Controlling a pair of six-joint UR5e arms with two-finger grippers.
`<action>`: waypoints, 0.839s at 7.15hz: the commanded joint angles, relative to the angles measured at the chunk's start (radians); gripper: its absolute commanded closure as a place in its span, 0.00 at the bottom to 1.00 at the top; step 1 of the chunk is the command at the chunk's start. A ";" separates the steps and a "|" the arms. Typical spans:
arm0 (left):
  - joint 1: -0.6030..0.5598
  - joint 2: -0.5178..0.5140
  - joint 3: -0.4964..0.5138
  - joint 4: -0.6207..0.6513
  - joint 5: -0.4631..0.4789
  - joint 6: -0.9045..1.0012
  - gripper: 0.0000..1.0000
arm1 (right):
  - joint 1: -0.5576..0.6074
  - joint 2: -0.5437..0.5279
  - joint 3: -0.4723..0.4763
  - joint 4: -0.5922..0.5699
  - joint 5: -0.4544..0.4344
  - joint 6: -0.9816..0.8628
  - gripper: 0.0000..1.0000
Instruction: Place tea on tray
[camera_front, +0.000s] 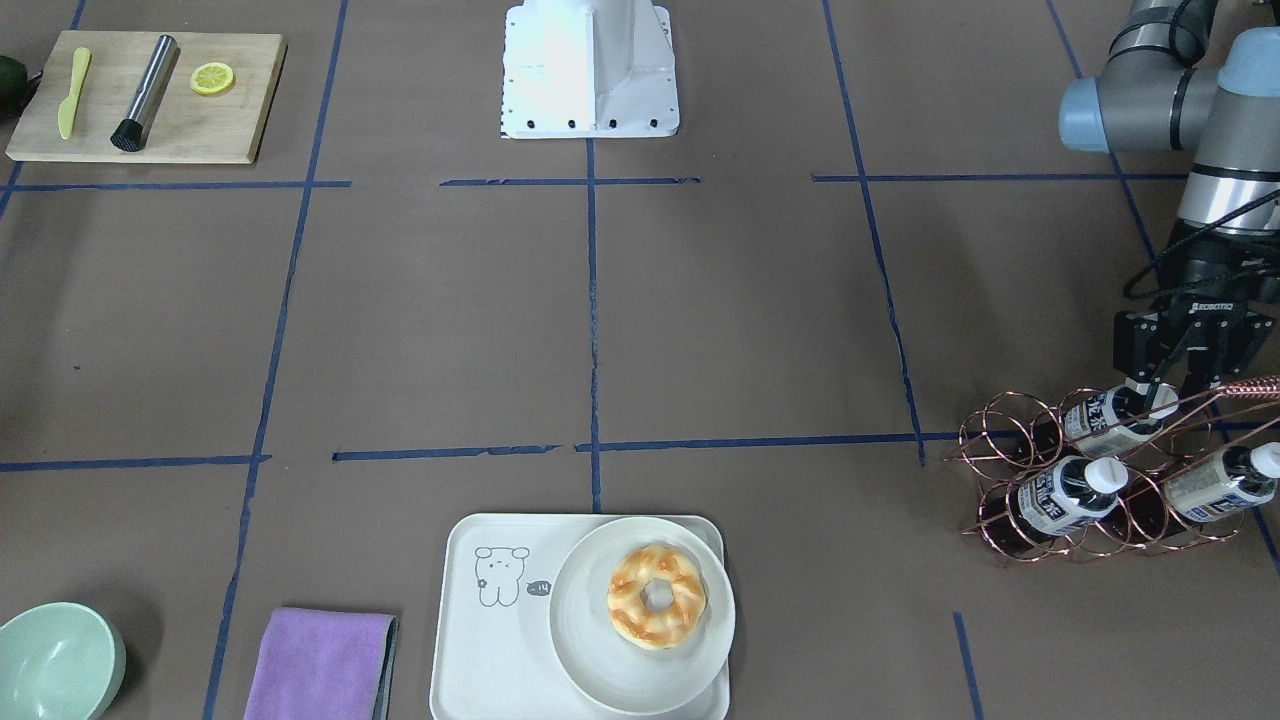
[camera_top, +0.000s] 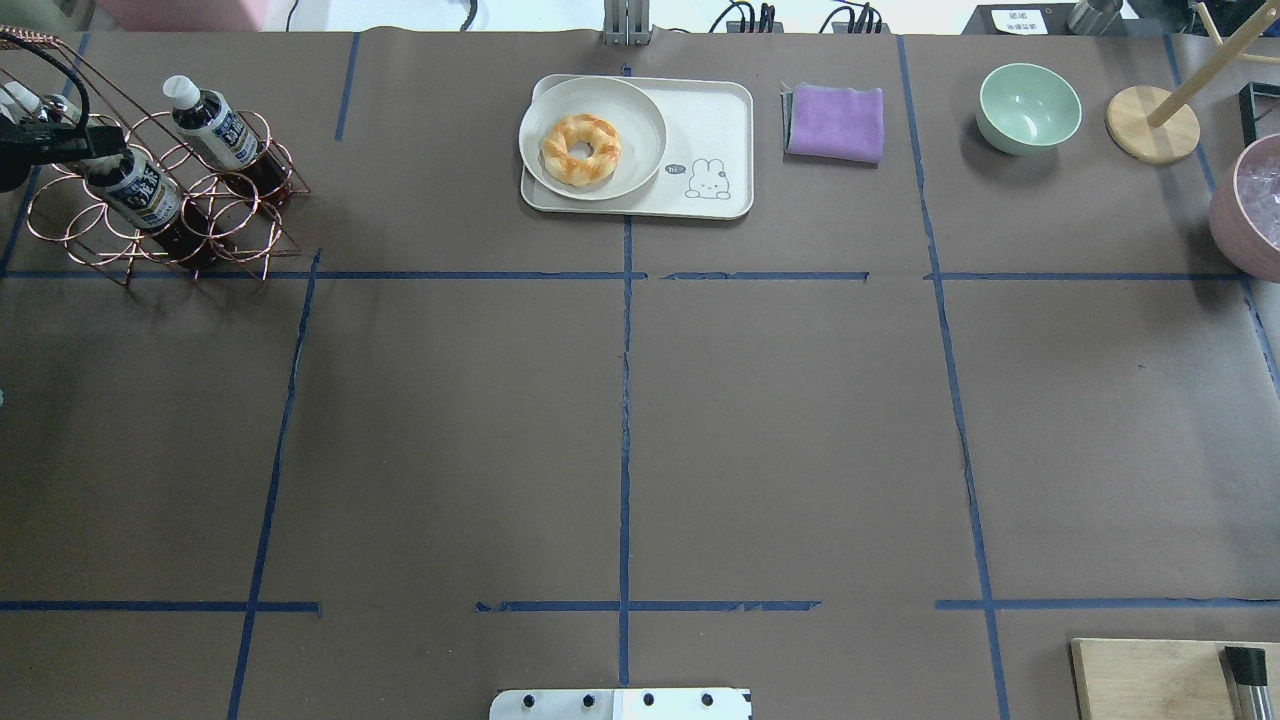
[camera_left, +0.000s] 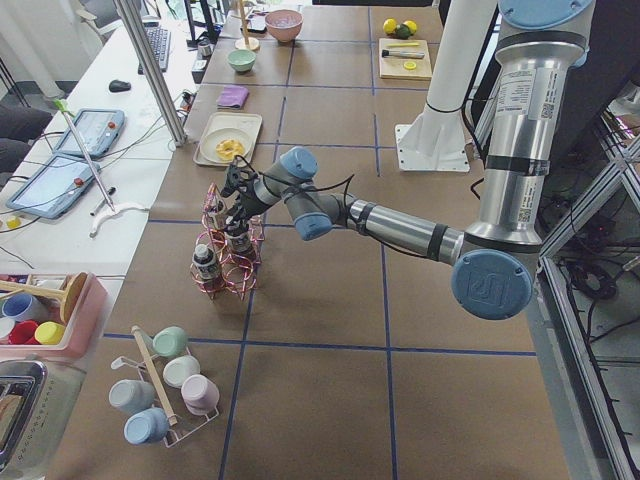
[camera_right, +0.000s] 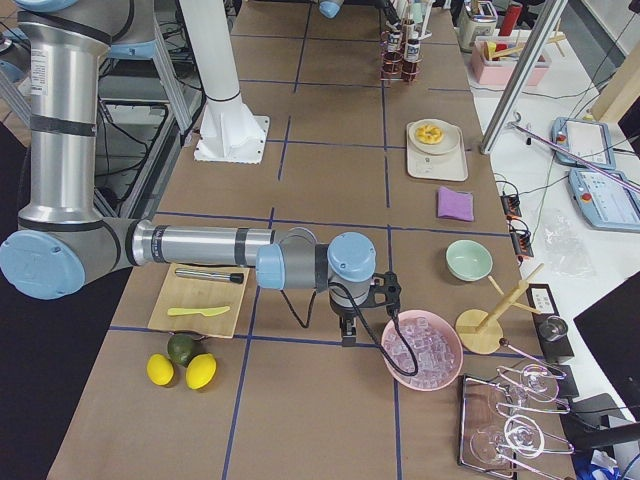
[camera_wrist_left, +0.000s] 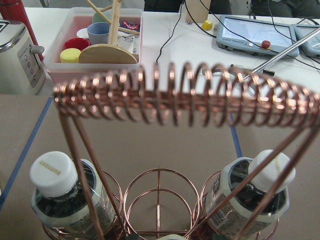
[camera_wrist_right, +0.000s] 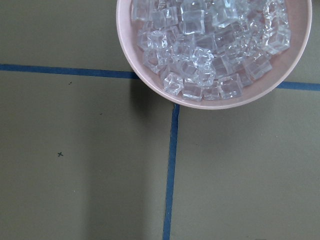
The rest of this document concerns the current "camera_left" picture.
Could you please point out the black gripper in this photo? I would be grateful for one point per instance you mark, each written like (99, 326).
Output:
(244, 198)

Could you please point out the tea bottle white cap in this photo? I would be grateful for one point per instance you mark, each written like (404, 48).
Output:
(237, 234)

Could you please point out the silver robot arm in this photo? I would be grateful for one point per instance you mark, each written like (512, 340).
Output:
(493, 259)

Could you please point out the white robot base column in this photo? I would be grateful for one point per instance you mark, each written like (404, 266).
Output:
(435, 140)

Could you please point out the beige serving tray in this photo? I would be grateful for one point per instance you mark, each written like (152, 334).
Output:
(249, 123)

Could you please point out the glazed donut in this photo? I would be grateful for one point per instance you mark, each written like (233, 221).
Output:
(228, 149)

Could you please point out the cream round plate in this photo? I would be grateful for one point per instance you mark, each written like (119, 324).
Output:
(211, 139)

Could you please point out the purple folded cloth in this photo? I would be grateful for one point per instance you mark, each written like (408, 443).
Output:
(232, 97)

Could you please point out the mint green bowl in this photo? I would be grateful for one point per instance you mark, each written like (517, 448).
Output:
(241, 60)

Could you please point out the steel jigger cup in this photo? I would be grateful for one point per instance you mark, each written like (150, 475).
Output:
(204, 49)

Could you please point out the wooden banana stand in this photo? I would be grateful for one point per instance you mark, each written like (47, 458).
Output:
(246, 42)

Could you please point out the far teach pendant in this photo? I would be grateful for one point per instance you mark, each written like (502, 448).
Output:
(98, 128)

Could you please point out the teach pendant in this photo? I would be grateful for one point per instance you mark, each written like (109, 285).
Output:
(54, 188)
(98, 128)

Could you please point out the black computer mouse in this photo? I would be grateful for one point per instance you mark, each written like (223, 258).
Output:
(119, 86)

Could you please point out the pink bowl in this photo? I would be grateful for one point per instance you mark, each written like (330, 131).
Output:
(288, 34)

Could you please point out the black keyboard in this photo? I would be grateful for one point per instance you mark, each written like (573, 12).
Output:
(160, 42)

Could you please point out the clear ice cubes pile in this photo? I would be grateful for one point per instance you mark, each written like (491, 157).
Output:
(284, 22)

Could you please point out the mint green mug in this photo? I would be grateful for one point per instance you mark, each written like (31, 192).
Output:
(170, 342)

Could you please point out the near teach pendant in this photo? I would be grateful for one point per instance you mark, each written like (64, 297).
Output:
(54, 188)

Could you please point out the black steel muddler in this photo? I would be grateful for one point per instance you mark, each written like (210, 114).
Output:
(402, 54)

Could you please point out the white mug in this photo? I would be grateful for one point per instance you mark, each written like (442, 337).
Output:
(177, 370)

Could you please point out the bamboo cutting board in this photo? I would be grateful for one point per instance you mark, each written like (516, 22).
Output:
(402, 68)

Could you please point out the pink storage box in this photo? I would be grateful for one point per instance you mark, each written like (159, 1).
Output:
(56, 319)

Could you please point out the lilac mug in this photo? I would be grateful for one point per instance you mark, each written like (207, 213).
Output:
(200, 394)

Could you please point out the green lime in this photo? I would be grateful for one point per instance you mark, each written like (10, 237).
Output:
(402, 31)

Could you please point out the left yellow lemon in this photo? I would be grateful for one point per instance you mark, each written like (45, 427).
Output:
(411, 26)

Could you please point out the grey blue mug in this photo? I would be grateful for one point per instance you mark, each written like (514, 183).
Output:
(131, 396)

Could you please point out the light blue mug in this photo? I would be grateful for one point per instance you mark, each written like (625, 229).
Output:
(148, 426)

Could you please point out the steel toaster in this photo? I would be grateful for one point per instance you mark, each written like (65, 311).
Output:
(37, 399)

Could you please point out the copper wire bottle rack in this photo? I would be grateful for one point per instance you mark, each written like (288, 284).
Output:
(238, 274)

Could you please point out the aluminium frame post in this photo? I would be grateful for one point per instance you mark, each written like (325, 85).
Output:
(129, 14)

